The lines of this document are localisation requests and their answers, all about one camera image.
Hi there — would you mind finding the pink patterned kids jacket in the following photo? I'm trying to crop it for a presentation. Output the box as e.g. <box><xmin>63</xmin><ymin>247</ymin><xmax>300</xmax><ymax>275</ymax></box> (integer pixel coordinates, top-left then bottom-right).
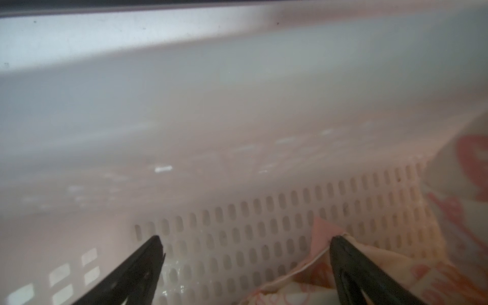
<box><xmin>243</xmin><ymin>114</ymin><xmax>487</xmax><ymax>304</ymax></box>

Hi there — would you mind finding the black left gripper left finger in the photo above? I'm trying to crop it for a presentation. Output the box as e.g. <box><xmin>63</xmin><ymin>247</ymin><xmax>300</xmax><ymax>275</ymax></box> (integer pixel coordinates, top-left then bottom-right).
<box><xmin>74</xmin><ymin>235</ymin><xmax>165</xmax><ymax>305</ymax></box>

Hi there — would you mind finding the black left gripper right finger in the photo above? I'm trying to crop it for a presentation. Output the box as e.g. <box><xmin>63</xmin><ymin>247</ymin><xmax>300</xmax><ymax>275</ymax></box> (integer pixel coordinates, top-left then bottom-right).
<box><xmin>330</xmin><ymin>236</ymin><xmax>424</xmax><ymax>305</ymax></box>

